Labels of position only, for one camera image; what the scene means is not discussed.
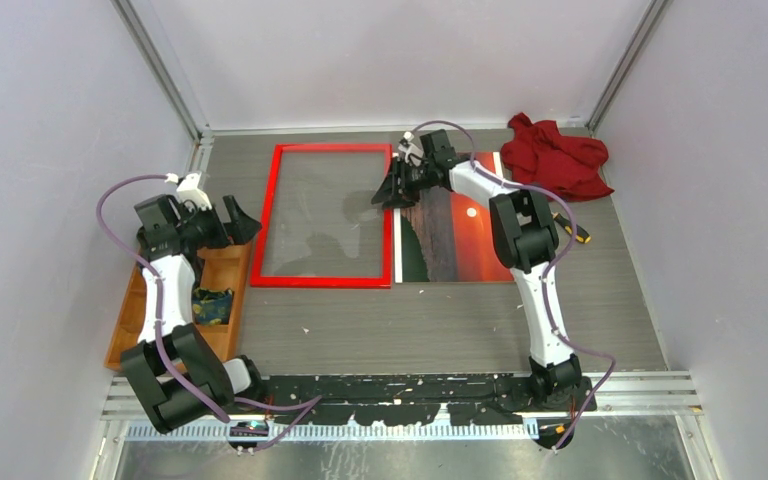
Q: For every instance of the red picture frame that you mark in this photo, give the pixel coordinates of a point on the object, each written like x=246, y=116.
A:
x=258, y=279

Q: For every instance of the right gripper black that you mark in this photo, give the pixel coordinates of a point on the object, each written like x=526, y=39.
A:
x=390, y=193

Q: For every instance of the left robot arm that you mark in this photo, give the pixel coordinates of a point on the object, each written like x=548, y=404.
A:
x=175, y=375

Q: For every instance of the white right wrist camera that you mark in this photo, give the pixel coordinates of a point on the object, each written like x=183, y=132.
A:
x=408, y=151

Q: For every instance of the blue green item in tray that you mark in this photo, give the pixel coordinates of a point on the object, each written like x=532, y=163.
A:
x=212, y=307

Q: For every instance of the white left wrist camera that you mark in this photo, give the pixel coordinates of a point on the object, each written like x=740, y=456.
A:
x=190, y=190

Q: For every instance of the wooden compartment tray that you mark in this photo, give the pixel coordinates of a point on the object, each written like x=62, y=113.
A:
x=223, y=269

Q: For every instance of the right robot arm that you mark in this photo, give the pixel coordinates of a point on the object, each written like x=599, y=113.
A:
x=524, y=237

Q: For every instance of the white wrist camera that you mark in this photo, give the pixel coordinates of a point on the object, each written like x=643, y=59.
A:
x=190, y=190
x=408, y=151

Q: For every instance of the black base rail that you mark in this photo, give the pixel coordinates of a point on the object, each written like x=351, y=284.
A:
x=416, y=399

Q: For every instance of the clear glass pane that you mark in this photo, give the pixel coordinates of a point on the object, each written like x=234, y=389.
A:
x=323, y=223

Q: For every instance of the sunset photo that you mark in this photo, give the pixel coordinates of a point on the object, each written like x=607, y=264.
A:
x=446, y=238

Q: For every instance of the red cloth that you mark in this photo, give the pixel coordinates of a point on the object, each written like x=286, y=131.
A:
x=568, y=166

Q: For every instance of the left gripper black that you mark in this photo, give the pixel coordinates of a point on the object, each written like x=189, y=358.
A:
x=238, y=231

